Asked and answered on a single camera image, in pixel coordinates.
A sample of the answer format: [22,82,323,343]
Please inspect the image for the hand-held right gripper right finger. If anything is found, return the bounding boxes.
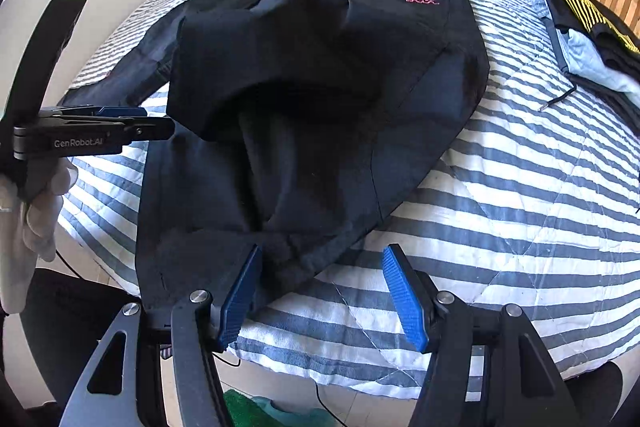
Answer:
[381,243,583,427]

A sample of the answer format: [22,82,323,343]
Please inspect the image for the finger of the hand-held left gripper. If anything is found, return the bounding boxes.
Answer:
[42,116,177,142]
[39,105,149,120]

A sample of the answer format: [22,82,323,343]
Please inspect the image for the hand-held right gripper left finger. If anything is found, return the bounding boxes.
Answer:
[60,243,263,427]

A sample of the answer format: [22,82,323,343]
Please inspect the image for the dark navy pants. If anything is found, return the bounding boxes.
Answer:
[59,0,491,330]

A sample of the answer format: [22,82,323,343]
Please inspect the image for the person's left hand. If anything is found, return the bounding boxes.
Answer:
[0,154,81,316]

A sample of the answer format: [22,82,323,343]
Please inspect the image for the green towel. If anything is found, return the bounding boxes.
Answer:
[222,388,273,427]

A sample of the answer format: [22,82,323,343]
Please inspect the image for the blue white striped bed quilt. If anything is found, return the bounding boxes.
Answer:
[57,0,640,403]

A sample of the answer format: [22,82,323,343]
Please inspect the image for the teal cloth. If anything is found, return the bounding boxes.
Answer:
[250,396,332,427]

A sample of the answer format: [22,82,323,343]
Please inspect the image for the person's leg in black trousers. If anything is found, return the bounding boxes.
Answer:
[20,267,151,410]

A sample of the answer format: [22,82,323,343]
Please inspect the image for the light blue garment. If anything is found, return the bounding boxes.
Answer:
[530,0,640,108]

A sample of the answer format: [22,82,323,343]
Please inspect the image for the thin black cable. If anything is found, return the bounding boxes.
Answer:
[314,381,333,420]

